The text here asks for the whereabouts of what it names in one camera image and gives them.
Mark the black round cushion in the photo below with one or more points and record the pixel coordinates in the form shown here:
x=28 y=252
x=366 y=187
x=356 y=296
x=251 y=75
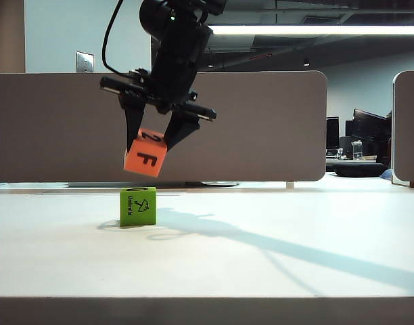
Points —
x=359 y=170

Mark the small black monitor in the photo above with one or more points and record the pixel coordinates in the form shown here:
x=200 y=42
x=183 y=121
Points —
x=333 y=133

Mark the metal wall switch plate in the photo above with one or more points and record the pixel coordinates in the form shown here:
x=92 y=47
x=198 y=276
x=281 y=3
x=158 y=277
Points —
x=85 y=62

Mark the grey partition with white edge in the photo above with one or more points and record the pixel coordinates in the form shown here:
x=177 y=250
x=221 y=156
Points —
x=408 y=128

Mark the clear water bottle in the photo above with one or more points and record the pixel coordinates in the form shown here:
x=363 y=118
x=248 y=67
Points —
x=358 y=151

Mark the large tilted black monitor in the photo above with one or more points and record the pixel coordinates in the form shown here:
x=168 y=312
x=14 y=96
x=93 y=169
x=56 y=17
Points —
x=371 y=130

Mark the grey oval monitor base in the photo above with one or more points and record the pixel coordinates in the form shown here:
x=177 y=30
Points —
x=218 y=184

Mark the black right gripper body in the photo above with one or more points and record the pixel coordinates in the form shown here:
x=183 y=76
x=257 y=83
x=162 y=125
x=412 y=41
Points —
x=176 y=67

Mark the blue cloth item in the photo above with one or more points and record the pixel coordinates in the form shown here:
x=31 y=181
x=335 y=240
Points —
x=387 y=174

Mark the green foam umbrella block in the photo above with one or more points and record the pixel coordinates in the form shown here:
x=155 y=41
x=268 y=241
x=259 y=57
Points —
x=137 y=208

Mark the long ceiling light strip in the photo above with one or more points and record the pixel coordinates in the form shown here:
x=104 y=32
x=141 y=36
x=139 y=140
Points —
x=328 y=29

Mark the orange foam letter block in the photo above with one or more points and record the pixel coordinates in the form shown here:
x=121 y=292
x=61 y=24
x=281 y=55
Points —
x=146 y=159

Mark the white partition support foot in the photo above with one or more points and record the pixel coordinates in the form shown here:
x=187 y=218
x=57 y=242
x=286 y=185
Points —
x=290 y=185

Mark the large grey desk partition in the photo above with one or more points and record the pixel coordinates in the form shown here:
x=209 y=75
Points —
x=261 y=135

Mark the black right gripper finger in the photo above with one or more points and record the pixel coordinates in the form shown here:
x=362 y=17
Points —
x=180 y=130
x=134 y=118

